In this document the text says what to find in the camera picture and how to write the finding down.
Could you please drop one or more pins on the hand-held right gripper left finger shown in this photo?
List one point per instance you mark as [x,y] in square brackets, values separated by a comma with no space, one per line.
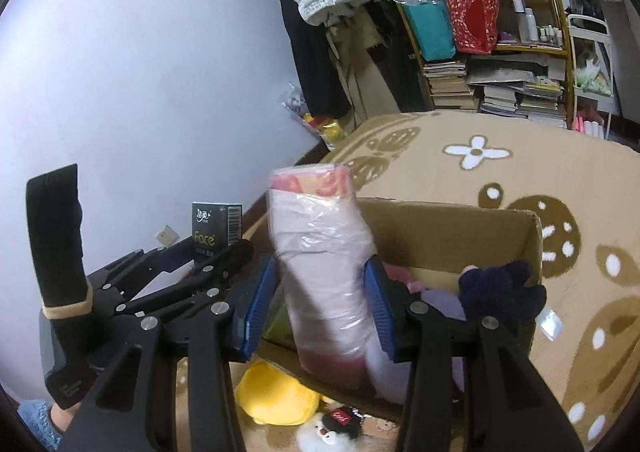
[255,312]

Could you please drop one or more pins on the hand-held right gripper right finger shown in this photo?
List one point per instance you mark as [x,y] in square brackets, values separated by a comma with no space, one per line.
[382,317]

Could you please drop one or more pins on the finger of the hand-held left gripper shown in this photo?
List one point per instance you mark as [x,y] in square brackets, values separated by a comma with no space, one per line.
[145,262]
[215,267]

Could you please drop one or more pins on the black tissue pack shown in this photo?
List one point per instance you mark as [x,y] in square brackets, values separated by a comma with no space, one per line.
[215,227]

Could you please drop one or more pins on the pink plastic-wrapped package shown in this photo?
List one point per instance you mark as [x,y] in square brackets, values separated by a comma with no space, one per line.
[320,282]

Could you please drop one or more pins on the cardboard box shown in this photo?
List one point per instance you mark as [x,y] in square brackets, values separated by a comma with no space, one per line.
[440,237]

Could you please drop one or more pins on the purple-haired plush doll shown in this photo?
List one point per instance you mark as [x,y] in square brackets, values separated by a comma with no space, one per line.
[500,292]

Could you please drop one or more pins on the blue fuzzy clothing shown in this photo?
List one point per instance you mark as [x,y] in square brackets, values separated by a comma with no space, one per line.
[37,424]

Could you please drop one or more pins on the yellow plush toy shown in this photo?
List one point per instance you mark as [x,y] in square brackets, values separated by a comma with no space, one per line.
[275,397]

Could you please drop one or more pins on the bag of snacks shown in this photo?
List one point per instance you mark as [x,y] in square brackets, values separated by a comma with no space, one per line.
[320,124]

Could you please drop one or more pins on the black coat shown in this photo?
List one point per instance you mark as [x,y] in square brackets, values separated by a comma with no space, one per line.
[310,57]

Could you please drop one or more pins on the stack of books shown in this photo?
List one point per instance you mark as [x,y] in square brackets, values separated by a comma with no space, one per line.
[450,87]

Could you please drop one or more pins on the beige coat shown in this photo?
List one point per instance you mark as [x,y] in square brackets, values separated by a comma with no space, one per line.
[367,77]

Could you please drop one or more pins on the dark hanging garment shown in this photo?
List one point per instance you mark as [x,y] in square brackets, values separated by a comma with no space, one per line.
[405,72]

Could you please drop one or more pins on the pile of magazines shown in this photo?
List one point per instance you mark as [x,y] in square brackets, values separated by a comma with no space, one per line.
[520,97]

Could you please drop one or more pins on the teal bag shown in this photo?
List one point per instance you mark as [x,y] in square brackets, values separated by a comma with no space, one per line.
[430,32]

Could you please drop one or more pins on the wooden shelf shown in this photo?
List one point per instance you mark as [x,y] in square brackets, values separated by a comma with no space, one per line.
[530,50]

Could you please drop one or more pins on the red patterned bag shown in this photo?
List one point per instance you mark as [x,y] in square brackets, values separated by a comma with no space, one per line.
[470,22]

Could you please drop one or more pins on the group of cosmetic bottles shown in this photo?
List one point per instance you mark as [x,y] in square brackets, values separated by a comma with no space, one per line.
[530,24]

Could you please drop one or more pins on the white metal cart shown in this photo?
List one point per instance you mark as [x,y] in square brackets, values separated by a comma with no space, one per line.
[587,22]

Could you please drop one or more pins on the wall socket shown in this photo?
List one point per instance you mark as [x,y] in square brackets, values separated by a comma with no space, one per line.
[166,237]

